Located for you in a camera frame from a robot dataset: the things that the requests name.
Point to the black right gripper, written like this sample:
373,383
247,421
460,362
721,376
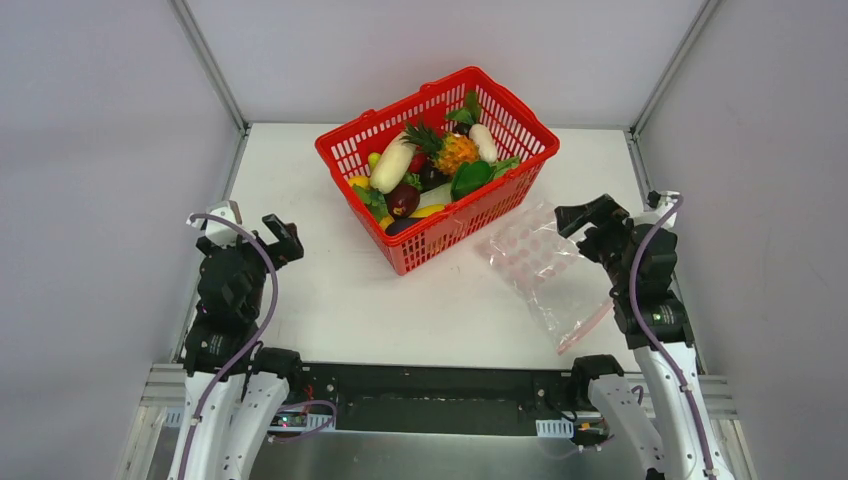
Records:
602,227

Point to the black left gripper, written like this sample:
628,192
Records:
266,244

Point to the clear zip top bag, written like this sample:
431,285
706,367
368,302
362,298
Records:
566,294

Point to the red plastic shopping basket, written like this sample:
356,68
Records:
516,130

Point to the toy pineapple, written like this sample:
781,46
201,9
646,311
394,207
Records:
446,151

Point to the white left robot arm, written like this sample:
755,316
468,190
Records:
233,387

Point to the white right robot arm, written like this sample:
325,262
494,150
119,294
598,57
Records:
639,257

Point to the yellow lemon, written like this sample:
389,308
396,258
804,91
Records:
359,181

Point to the green leafy bok choy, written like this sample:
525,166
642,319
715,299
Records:
470,177

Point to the small white radish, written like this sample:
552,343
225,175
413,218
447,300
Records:
481,136

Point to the purple eggplant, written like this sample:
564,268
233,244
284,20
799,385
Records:
400,225

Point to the dark red round fruit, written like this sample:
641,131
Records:
403,200

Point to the white chinese cabbage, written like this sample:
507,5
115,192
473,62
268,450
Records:
438,196

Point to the large white radish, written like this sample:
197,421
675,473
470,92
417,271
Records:
393,164

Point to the yellow mango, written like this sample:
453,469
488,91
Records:
427,211

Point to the dark purple round fruit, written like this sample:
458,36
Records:
431,177

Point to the red bell pepper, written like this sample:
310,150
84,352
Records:
417,162

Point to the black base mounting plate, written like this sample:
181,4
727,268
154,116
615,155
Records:
434,416

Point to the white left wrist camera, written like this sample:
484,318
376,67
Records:
216,223

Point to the aluminium frame rail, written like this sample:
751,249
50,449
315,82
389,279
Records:
537,388

